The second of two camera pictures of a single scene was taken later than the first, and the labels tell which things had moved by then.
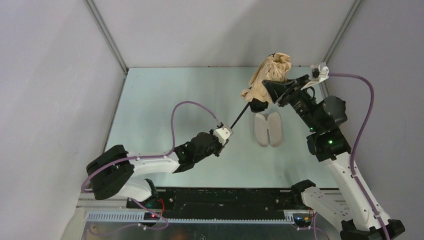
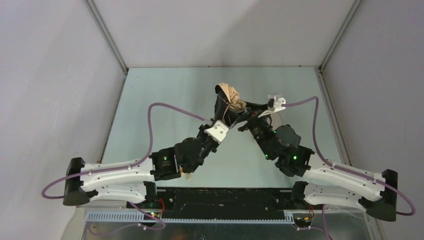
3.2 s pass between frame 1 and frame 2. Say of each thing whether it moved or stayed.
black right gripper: moved
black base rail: stayed
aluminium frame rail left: stayed
